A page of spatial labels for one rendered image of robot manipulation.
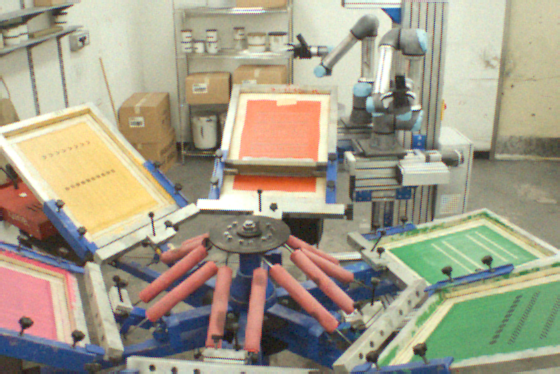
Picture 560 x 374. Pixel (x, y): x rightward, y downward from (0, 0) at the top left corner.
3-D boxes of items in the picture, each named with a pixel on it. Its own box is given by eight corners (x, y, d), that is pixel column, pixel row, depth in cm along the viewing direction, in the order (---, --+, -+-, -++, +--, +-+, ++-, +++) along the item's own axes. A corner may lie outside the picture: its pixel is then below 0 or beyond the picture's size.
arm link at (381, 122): (374, 125, 315) (375, 101, 310) (398, 127, 312) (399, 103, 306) (370, 131, 305) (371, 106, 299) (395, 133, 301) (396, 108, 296)
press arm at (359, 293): (486, 258, 277) (487, 247, 274) (494, 263, 272) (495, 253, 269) (251, 325, 229) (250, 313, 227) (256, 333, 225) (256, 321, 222)
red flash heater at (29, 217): (-18, 212, 297) (-22, 192, 292) (52, 185, 331) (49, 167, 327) (42, 244, 264) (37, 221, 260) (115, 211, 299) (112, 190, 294)
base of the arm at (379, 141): (391, 141, 320) (392, 124, 316) (399, 150, 306) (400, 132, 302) (365, 142, 318) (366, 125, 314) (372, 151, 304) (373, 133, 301)
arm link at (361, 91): (350, 107, 350) (350, 85, 345) (354, 101, 362) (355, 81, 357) (369, 108, 347) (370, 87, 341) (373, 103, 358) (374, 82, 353)
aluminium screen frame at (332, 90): (234, 88, 324) (233, 83, 321) (338, 90, 319) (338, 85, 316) (212, 204, 280) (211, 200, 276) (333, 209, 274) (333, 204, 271)
